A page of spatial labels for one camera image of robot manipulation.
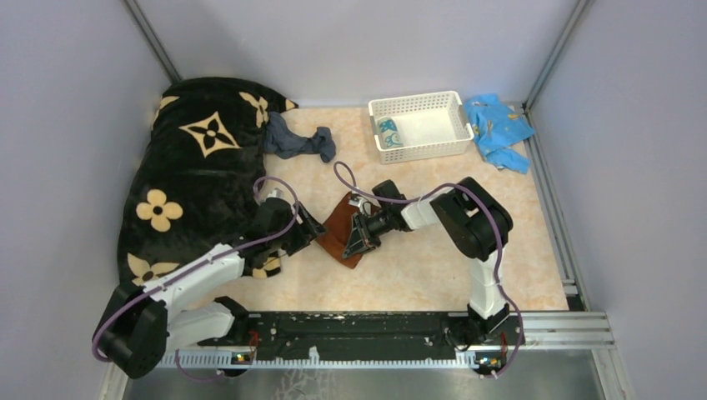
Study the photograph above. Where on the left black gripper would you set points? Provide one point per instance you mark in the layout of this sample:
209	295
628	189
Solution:
307	230

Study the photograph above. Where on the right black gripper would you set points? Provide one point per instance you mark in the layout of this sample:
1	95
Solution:
360	237

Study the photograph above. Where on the brown towel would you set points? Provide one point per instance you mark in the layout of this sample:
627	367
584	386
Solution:
338	227

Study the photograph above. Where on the teal rabbit pattern towel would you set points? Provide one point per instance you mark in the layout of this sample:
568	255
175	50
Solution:
389	133

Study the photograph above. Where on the white plastic basket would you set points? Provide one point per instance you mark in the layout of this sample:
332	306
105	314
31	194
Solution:
431	125

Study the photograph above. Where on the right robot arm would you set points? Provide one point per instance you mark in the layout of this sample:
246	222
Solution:
477	225

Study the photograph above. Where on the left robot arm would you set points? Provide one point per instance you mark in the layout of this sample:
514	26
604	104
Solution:
143	323

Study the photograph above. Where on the grey blue towel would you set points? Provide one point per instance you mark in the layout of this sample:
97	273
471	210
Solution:
285	144

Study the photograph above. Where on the black blanket with tan flowers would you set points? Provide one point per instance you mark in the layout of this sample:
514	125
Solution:
194	187

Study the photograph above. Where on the light blue cloth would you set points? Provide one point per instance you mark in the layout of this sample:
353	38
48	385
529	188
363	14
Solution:
497	128

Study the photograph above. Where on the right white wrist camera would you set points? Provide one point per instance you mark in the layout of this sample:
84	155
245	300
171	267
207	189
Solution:
364	206

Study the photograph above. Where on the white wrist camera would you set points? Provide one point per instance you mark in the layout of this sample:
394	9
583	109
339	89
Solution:
364	206
277	194

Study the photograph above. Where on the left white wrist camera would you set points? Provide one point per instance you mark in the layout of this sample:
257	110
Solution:
277	194

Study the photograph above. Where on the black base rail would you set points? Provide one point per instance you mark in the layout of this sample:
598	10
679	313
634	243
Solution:
365	336

